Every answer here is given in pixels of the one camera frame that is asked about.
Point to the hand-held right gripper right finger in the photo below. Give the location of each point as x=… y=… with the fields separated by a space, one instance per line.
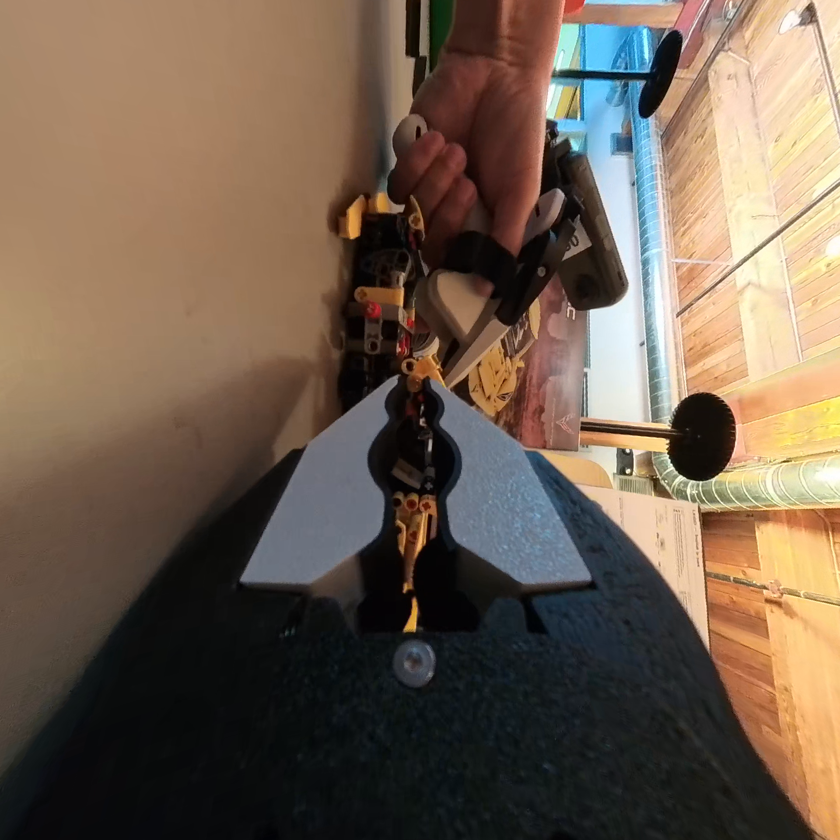
x=518 y=518

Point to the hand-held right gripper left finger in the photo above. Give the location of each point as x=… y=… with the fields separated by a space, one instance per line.
x=315 y=518

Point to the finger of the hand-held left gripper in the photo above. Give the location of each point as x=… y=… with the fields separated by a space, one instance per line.
x=459 y=302

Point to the yellow toy brick car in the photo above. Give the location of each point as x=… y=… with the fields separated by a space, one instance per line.
x=380 y=262

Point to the grey desk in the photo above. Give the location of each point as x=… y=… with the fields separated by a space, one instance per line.
x=164 y=262

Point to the person's left hand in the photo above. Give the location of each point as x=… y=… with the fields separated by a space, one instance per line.
x=485 y=111

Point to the dark toy car box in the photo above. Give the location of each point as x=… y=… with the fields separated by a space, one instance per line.
x=551 y=380

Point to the white printed cardboard box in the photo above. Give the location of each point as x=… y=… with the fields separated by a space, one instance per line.
x=656 y=544

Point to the black pendant lamp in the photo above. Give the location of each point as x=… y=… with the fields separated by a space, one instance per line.
x=702 y=436
x=663 y=72

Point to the silver ventilation duct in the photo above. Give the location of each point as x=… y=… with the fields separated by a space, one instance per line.
x=651 y=262

